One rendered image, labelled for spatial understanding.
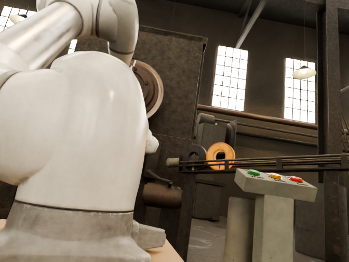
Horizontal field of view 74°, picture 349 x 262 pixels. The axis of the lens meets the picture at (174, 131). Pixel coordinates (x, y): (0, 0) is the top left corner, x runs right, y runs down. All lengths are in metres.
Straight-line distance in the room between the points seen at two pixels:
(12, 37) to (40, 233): 0.37
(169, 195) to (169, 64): 1.03
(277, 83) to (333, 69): 3.93
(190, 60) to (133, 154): 1.66
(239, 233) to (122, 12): 0.87
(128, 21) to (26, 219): 0.70
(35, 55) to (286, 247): 0.84
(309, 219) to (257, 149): 5.18
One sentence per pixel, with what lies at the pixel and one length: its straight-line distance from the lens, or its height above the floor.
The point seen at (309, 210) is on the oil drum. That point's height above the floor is 0.52.
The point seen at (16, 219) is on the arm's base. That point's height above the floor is 0.45.
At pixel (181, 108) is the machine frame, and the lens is 1.75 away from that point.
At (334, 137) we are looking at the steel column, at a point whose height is 1.93.
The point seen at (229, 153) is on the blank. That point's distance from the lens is 1.26.
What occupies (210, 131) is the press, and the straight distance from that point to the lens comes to 5.85.
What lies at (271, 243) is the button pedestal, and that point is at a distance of 0.85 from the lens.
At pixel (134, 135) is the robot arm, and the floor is 0.57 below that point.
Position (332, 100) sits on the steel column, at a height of 2.69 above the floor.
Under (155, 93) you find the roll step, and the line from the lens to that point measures 1.60.
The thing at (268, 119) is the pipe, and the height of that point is 3.17.
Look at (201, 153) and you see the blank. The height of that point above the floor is 0.73.
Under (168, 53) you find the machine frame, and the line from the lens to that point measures 1.94.
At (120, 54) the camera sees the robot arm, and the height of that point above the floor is 0.95.
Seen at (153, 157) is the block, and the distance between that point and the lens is 1.49.
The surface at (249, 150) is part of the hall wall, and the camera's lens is 8.33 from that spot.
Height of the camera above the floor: 0.50
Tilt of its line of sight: 15 degrees up
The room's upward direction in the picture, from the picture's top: 9 degrees clockwise
